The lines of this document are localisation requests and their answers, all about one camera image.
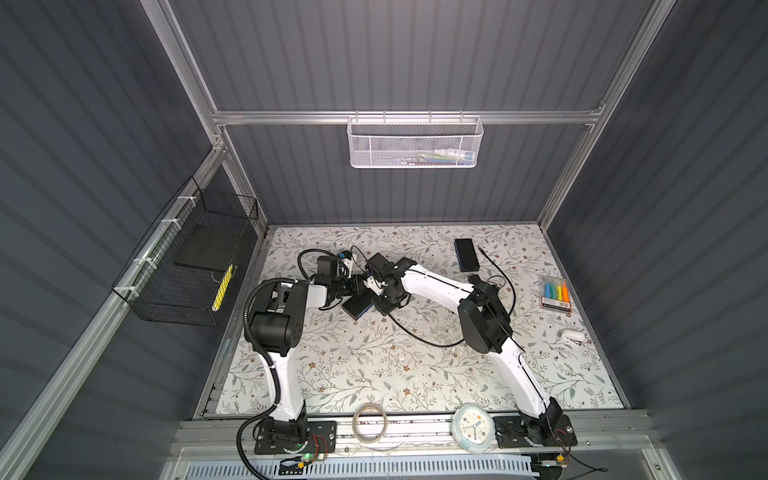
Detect long black ethernet cable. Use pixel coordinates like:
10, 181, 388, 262
386, 311, 466, 349

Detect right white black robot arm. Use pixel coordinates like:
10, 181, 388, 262
365, 254, 569, 446

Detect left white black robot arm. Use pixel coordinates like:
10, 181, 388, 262
242, 249, 365, 451

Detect floral table mat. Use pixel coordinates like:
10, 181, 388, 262
214, 223, 625, 416

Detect yellow black striped item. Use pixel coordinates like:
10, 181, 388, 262
211, 264, 236, 312

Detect clear tape roll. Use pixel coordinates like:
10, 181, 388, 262
351, 403, 389, 445

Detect black flat box in basket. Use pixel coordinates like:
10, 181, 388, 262
173, 225, 241, 273

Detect highlighter marker pack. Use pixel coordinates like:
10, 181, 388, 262
539, 276, 572, 313

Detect white round clock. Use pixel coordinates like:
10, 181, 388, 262
450, 403, 495, 454

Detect small white cylinder object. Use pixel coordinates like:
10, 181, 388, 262
560, 329, 586, 345

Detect white wire mesh basket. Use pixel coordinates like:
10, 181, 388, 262
346, 115, 484, 169

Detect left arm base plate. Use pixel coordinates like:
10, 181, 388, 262
253, 418, 338, 455

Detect black wire basket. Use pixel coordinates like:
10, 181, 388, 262
112, 180, 260, 327

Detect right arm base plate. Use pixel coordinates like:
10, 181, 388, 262
492, 414, 578, 449

